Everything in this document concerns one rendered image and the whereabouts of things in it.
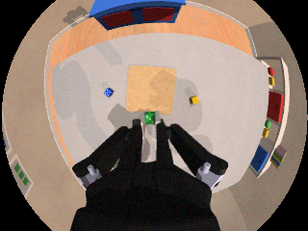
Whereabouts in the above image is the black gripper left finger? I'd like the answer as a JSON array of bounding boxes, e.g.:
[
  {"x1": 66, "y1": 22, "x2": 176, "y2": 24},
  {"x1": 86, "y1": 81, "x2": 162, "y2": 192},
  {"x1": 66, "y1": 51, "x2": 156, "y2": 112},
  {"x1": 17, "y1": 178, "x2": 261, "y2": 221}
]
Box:
[{"x1": 72, "y1": 111, "x2": 145, "y2": 194}]

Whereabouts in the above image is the tan square mat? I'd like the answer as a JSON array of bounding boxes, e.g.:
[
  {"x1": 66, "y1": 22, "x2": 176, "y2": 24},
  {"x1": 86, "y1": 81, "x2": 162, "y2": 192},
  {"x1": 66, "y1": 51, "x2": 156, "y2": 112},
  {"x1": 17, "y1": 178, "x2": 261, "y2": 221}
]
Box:
[{"x1": 126, "y1": 65, "x2": 176, "y2": 115}]

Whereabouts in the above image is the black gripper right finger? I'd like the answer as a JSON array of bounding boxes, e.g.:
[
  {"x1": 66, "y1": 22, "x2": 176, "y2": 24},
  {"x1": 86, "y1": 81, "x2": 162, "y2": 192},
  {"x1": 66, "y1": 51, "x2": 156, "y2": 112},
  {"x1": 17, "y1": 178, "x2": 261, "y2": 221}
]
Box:
[{"x1": 155, "y1": 111, "x2": 228, "y2": 194}]

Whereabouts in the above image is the blue die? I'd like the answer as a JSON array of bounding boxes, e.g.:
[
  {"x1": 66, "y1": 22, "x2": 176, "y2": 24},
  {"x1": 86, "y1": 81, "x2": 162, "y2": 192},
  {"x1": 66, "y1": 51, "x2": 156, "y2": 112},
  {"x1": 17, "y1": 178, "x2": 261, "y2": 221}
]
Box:
[{"x1": 104, "y1": 88, "x2": 114, "y2": 97}]

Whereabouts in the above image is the green die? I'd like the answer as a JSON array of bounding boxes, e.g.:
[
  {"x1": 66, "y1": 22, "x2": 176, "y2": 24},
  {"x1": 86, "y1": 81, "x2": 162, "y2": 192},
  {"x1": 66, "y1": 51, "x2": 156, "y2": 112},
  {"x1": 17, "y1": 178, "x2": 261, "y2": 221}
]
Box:
[{"x1": 144, "y1": 112, "x2": 155, "y2": 124}]

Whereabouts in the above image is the yellow die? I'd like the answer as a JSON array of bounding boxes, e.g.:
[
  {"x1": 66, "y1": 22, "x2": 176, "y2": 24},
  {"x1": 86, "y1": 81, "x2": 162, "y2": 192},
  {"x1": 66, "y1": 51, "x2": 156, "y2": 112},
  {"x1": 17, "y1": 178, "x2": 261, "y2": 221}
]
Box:
[{"x1": 190, "y1": 96, "x2": 199, "y2": 104}]

